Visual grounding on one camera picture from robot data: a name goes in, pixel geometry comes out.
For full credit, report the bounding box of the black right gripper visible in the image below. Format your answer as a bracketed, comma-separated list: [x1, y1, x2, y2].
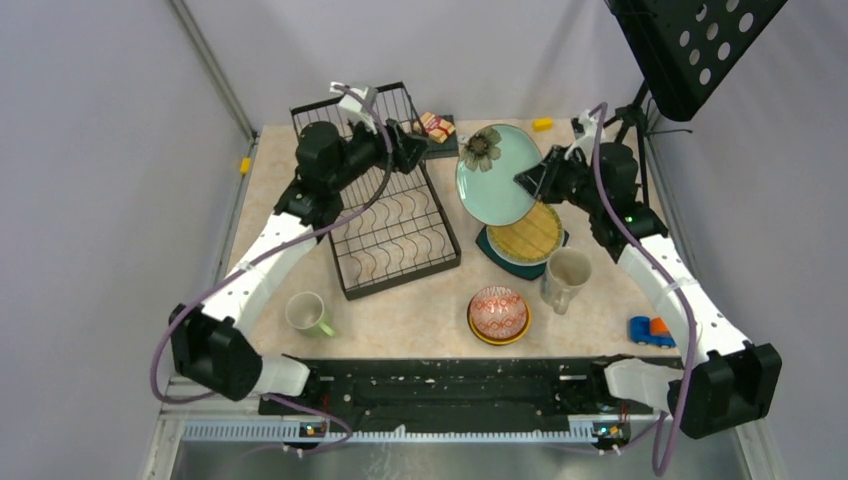
[515, 145, 604, 215]

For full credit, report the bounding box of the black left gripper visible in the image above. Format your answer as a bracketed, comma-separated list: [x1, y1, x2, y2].
[327, 112, 430, 192]

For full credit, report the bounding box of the light green flower plate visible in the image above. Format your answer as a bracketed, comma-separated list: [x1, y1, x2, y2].
[455, 123, 542, 226]

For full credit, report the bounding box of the yellow bamboo pattern plate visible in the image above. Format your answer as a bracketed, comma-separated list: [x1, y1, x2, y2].
[486, 203, 565, 265]

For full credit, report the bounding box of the black wire dish rack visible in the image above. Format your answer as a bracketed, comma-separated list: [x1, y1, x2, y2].
[290, 82, 462, 300]

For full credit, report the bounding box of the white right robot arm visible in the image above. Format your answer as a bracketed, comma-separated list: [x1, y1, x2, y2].
[514, 143, 782, 439]

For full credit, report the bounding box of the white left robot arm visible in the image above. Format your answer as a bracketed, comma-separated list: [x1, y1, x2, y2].
[167, 119, 428, 414]

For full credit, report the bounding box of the yellow lego block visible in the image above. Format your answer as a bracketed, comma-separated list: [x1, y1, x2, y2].
[532, 117, 554, 132]

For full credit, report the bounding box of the white plate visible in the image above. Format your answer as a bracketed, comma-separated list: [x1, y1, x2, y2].
[487, 226, 568, 264]

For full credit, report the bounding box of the dark teal square plate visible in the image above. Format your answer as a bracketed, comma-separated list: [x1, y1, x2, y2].
[475, 226, 552, 281]

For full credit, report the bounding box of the beige mug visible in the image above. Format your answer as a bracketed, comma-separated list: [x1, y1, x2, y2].
[540, 247, 592, 315]

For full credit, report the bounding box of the red patterned bowl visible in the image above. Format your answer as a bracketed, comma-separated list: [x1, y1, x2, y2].
[467, 285, 532, 339]

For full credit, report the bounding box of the yellow bowl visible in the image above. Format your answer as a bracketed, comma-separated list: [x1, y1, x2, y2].
[468, 318, 532, 346]

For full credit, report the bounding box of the blue toy car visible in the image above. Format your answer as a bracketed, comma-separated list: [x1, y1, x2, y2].
[628, 316, 676, 349]

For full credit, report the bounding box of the black music stand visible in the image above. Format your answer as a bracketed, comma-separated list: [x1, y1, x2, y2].
[599, 0, 790, 207]

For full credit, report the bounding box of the green white mug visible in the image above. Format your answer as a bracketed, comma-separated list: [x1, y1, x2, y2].
[284, 291, 337, 338]

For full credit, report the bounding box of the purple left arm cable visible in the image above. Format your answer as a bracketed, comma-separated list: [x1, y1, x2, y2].
[149, 82, 395, 458]

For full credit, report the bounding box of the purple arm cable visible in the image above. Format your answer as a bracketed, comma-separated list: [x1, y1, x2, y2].
[586, 101, 700, 478]
[149, 82, 395, 458]

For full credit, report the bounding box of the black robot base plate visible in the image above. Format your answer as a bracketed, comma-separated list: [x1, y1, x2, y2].
[294, 358, 653, 439]

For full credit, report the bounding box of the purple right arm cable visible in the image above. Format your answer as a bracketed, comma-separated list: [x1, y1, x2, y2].
[586, 101, 700, 478]

